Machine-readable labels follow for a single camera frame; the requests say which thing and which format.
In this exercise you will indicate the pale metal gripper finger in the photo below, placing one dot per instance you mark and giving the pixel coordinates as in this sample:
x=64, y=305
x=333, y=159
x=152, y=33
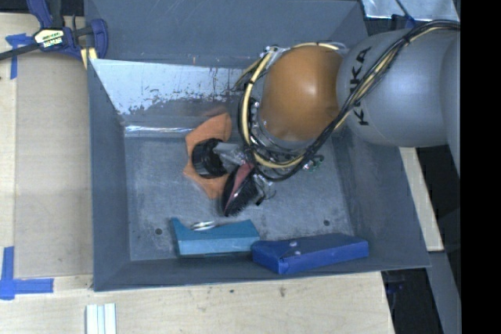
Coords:
x=231, y=151
x=264, y=188

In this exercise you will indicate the pale wood board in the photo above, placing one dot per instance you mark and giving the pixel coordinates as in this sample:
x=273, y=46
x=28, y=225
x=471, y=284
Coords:
x=51, y=168

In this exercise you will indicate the teal flat box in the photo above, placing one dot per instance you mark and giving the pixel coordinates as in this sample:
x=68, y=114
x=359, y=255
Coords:
x=219, y=242

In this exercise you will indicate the dark blue snap pouch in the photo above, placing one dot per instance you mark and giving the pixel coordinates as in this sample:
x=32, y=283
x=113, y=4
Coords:
x=317, y=251

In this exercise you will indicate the black round ribbed container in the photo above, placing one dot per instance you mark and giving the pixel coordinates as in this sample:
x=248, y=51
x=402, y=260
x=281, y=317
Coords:
x=206, y=160

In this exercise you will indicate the orange cloth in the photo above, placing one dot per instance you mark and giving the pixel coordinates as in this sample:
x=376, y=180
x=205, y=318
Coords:
x=213, y=129

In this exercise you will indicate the black and red brush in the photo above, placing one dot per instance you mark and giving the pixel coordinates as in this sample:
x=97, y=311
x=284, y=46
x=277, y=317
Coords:
x=238, y=189

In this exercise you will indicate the grey metal bin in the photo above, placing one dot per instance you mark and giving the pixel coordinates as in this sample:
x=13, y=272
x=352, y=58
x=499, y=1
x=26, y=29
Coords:
x=164, y=27

